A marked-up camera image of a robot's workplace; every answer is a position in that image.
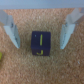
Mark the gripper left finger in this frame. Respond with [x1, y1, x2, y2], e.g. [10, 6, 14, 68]
[0, 9, 22, 50]

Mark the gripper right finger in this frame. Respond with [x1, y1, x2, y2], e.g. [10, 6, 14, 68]
[59, 8, 84, 51]

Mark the yellow block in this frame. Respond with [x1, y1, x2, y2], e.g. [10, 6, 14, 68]
[0, 51, 4, 62]

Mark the purple block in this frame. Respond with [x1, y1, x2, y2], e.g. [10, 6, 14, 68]
[30, 30, 52, 57]

